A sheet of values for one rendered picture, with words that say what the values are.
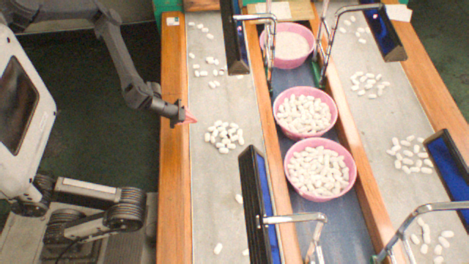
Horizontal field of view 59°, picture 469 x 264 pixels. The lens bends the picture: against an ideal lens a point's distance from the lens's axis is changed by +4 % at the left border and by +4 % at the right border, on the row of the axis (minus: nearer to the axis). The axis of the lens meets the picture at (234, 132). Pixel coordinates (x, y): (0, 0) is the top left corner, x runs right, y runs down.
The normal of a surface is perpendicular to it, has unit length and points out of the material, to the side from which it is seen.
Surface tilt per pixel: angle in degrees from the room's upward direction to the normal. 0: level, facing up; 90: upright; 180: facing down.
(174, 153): 0
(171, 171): 0
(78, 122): 0
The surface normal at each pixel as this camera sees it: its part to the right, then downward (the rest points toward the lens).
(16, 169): 1.00, -0.01
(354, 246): -0.02, -0.60
